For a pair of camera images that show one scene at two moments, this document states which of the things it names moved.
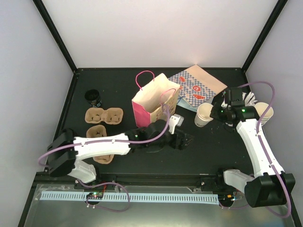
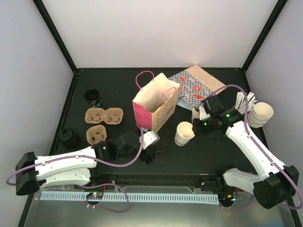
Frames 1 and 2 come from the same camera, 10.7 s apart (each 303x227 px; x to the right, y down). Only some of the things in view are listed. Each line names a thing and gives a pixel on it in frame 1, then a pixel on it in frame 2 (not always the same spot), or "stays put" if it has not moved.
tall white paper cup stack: [260, 108] stays put
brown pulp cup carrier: [94, 115] stays put
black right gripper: [214, 114] -> [198, 129]
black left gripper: [182, 145] -> [144, 156]
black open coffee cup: [93, 97] stays put
